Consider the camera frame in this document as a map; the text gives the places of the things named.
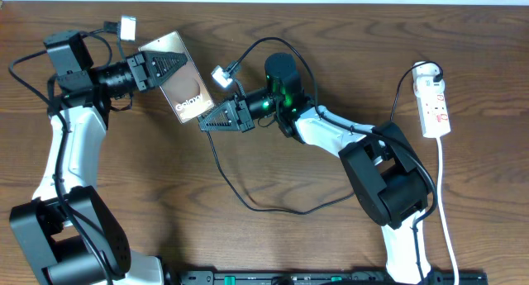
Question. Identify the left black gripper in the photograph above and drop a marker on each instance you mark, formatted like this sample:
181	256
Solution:
146	59

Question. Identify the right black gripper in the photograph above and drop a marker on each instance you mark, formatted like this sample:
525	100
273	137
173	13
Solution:
245	121

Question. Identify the Galaxy S25 Ultra smartphone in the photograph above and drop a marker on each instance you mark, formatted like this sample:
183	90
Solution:
185	90

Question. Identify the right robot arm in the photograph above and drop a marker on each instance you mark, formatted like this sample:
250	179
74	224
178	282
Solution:
388	179

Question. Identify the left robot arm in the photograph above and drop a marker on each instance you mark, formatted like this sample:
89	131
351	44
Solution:
66	231

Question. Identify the white power strip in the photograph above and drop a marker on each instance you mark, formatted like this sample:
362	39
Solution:
428	87

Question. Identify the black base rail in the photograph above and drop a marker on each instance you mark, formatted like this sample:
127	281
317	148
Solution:
303	278

